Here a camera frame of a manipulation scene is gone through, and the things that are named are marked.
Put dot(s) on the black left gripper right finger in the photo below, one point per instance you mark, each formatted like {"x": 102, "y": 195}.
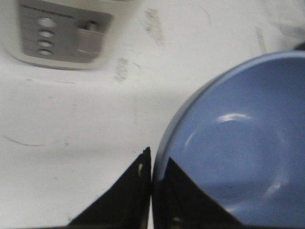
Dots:
{"x": 176, "y": 198}

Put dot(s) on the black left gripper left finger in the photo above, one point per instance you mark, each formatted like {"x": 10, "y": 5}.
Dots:
{"x": 127, "y": 202}

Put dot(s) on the blue plastic bowl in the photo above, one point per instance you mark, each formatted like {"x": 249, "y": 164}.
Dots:
{"x": 241, "y": 139}

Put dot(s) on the cream two-slot toaster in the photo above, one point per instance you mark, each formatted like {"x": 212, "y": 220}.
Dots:
{"x": 63, "y": 34}

